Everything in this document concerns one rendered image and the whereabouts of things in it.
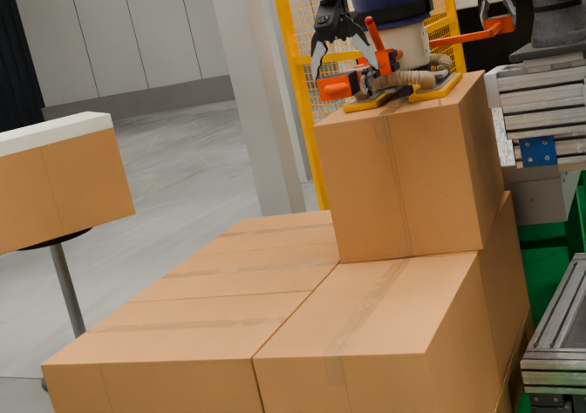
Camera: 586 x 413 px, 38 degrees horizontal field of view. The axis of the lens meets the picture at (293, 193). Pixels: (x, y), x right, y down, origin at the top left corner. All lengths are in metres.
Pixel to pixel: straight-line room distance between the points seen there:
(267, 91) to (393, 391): 2.27
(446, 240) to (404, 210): 0.14
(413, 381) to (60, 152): 1.88
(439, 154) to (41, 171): 1.60
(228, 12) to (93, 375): 2.13
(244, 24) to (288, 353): 2.21
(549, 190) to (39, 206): 1.81
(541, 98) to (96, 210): 1.78
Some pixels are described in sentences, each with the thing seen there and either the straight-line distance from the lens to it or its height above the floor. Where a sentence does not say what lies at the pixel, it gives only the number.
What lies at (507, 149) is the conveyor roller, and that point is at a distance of 3.52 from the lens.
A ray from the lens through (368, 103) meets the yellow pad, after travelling 2.43.
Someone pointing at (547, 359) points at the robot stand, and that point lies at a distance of 2.43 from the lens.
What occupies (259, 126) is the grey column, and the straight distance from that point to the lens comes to 3.92.
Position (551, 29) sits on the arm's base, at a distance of 2.25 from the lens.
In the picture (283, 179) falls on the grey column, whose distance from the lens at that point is 3.93.
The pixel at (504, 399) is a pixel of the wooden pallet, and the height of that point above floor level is 0.11.
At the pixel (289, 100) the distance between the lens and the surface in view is 6.19.
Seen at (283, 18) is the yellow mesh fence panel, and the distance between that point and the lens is 4.38.
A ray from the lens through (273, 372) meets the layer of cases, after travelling 1.93.
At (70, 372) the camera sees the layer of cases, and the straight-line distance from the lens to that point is 2.23.
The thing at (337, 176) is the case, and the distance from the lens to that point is 2.35.
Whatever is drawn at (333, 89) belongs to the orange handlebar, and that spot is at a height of 1.07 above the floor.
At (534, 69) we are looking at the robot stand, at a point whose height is 0.99.
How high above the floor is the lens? 1.28
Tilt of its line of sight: 12 degrees down
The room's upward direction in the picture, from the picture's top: 12 degrees counter-clockwise
